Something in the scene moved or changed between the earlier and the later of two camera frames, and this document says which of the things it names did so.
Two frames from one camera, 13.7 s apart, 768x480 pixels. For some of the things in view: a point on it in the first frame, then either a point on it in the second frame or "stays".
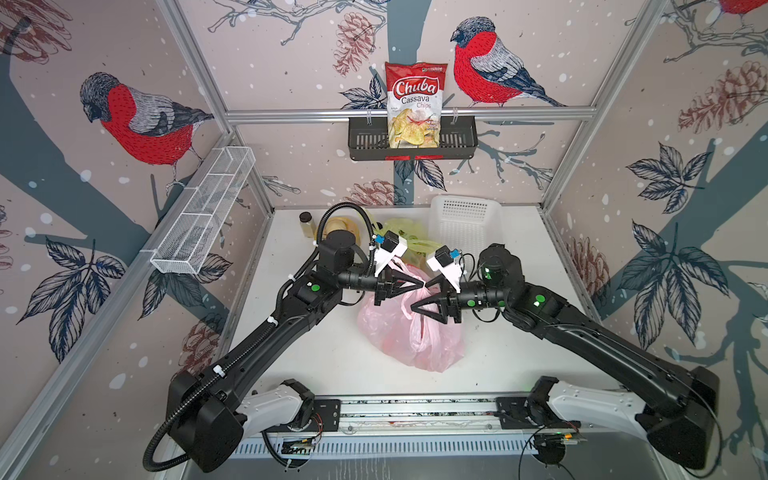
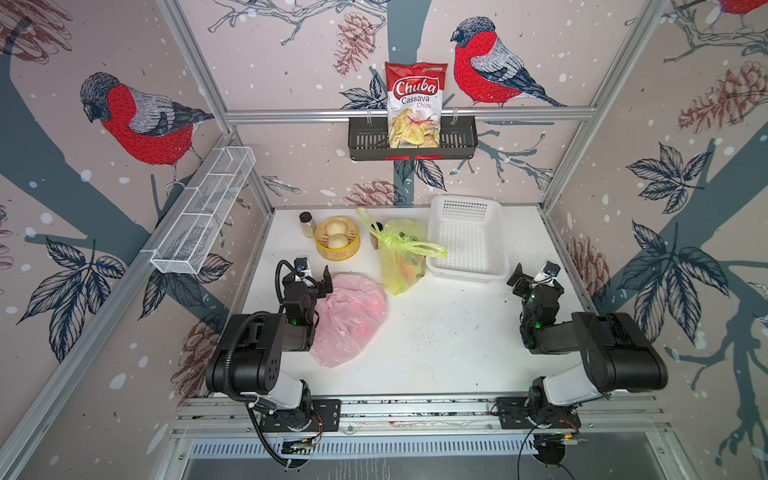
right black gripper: [451, 306] -> [517, 275]
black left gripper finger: [397, 274] -> [327, 280]
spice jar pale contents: [306, 224] stays
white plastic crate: [467, 223] stays
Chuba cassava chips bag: [414, 103] stays
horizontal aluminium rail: [366, 114] stays
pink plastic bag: [406, 334] -> [348, 318]
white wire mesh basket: [190, 234] stays
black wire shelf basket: [369, 140] stays
